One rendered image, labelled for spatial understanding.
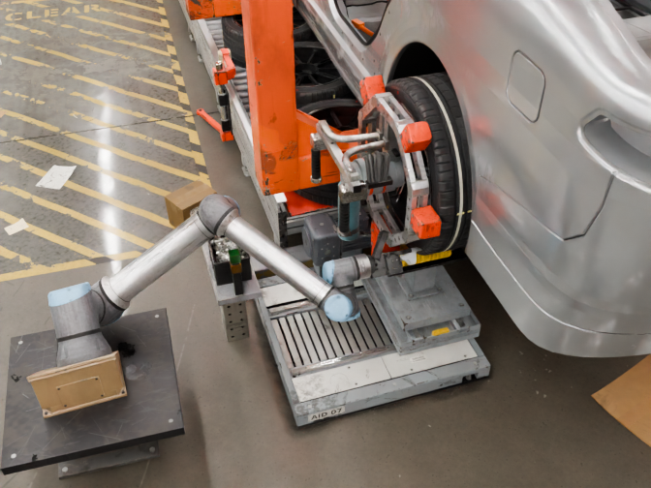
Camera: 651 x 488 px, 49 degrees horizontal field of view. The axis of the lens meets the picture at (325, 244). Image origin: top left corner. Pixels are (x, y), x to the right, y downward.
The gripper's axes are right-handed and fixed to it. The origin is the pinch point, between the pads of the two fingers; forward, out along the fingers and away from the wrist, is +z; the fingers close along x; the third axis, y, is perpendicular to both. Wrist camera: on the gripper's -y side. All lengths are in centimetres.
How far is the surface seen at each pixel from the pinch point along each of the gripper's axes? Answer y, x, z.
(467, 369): 52, -27, 19
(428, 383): 54, -27, 2
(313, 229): -19, -52, -26
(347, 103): -84, -103, 18
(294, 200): -37, -89, -24
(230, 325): 14, -63, -69
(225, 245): -18, -26, -67
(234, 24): -165, -183, -17
